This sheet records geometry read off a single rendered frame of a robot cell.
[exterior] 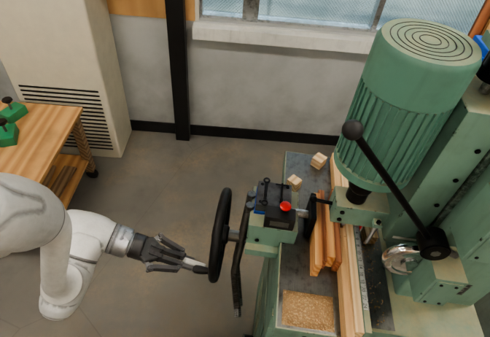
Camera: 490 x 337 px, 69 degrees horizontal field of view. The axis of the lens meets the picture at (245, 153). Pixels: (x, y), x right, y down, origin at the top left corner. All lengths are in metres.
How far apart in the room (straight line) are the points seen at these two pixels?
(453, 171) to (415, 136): 0.15
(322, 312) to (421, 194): 0.36
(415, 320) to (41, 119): 1.84
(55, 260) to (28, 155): 1.08
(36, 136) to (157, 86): 0.81
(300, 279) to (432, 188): 0.40
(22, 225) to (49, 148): 1.38
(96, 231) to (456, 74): 0.94
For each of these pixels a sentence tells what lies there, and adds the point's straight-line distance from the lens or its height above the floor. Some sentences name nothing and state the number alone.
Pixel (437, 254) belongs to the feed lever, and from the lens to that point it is 0.89.
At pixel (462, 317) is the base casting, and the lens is 1.25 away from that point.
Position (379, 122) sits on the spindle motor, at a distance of 0.70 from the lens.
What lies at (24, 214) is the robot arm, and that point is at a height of 1.37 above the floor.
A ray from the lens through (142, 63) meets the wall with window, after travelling 2.36.
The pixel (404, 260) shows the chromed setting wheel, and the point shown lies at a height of 1.03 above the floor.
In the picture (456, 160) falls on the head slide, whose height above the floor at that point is 1.30.
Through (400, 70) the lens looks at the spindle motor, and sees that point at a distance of 0.64.
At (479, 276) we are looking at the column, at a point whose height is 0.97.
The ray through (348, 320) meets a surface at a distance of 0.94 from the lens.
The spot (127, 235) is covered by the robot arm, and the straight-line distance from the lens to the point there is 1.12.
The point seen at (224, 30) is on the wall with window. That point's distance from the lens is 2.09.
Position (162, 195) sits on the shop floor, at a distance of 2.27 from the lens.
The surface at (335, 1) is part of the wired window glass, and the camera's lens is 2.21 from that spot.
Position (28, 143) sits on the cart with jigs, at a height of 0.53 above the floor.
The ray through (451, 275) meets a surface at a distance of 0.93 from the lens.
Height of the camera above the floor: 1.77
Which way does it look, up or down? 45 degrees down
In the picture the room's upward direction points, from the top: 6 degrees clockwise
